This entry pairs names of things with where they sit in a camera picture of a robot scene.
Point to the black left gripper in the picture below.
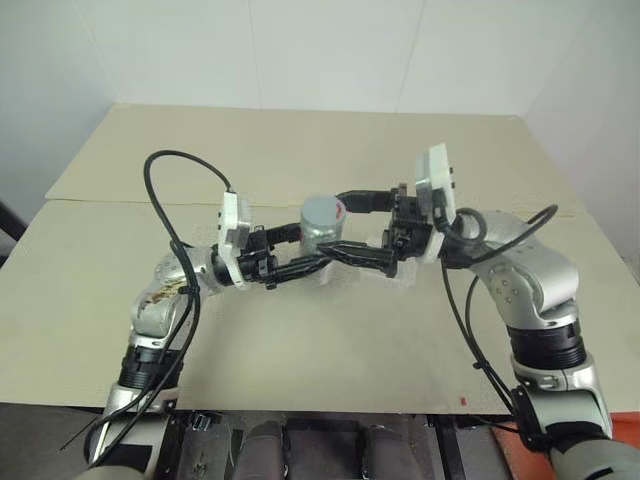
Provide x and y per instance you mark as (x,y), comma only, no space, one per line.
(255,261)

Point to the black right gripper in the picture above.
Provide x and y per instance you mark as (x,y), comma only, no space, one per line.
(410,220)

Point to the silver jar with red label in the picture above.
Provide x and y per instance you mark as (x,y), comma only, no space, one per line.
(320,242)

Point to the grey round jar lid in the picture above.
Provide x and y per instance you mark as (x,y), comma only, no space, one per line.
(320,209)

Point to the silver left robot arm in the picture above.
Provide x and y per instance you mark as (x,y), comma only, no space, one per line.
(155,310)

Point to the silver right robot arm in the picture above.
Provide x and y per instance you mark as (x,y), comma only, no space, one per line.
(530,270)

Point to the dark rounded shape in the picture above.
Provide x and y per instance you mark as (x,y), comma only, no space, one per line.
(264,447)
(384,450)

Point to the orange-red object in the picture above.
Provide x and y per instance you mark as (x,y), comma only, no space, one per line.
(505,445)

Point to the dark object at room edge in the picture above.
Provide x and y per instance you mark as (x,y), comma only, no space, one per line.
(7,230)

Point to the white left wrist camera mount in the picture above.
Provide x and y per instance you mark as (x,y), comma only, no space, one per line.
(229,215)

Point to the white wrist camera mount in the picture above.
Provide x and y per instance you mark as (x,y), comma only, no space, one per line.
(440,170)
(229,215)

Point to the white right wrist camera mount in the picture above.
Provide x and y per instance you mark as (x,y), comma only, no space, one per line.
(440,170)

